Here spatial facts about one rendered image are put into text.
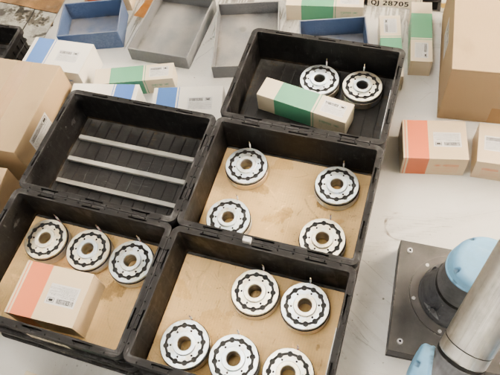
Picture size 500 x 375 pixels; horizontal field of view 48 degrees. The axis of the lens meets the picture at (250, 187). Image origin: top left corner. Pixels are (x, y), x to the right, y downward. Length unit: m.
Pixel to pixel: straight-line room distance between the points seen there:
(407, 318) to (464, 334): 0.43
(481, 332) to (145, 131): 0.97
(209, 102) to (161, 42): 0.38
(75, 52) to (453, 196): 1.17
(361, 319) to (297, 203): 0.31
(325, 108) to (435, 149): 0.30
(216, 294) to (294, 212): 0.26
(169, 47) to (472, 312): 1.31
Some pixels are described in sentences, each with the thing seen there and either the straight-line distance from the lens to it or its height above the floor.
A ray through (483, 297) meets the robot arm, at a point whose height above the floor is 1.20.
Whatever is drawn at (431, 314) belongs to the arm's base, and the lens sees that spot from 1.31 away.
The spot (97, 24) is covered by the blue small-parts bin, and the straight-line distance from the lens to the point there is 2.02.
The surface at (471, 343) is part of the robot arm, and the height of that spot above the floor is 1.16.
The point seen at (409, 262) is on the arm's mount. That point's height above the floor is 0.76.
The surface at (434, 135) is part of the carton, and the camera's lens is 1.52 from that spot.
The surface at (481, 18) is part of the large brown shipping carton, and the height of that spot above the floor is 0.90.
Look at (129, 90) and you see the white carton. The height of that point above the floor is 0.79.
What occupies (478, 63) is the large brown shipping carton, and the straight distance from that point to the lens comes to 1.53.
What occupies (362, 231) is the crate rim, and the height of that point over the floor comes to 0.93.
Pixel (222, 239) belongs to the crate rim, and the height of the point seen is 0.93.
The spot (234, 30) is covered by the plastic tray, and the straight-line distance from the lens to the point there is 1.87.
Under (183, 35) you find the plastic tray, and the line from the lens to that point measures 1.89.
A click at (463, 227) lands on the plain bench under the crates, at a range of 1.49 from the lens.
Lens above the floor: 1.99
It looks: 59 degrees down
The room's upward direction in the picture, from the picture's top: 11 degrees counter-clockwise
